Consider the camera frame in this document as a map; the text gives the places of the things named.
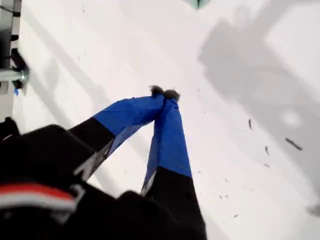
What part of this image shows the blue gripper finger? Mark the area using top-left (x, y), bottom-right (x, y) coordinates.
top-left (68, 85), bottom-right (166, 181)
top-left (139, 88), bottom-right (201, 209)

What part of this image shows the pale green T-shirt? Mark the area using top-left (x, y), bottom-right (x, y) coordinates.
top-left (186, 0), bottom-right (211, 10)

